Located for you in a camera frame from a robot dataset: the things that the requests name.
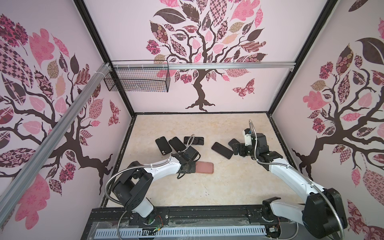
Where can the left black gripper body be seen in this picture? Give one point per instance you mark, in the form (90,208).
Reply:
(191,168)

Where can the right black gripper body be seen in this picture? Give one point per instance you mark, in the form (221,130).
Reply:
(244,150)

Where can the purple smartphone black screen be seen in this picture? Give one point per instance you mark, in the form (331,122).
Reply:
(222,150)

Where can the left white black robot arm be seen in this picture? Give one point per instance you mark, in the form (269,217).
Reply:
(147,209)

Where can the black phone rightmost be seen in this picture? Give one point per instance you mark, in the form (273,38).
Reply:
(233,142)

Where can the black phone case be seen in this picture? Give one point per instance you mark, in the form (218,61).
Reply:
(177,144)
(163,146)

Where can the black phone case horizontal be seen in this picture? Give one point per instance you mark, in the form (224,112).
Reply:
(196,141)

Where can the black phone case leftmost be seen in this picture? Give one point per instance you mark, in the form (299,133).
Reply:
(163,146)

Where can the right metal flexible conduit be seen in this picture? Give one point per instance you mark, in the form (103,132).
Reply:
(315,187)

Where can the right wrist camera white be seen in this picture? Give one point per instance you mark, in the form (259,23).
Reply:
(247,133)

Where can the black base frame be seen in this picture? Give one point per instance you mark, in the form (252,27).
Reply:
(318,220)

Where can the white slotted cable duct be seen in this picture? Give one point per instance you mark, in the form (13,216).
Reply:
(179,232)

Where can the black wire basket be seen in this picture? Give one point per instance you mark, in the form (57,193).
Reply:
(139,76)

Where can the aluminium rail back horizontal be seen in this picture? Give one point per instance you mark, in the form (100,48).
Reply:
(206,66)

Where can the aluminium rail left diagonal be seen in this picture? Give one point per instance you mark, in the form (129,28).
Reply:
(23,180)

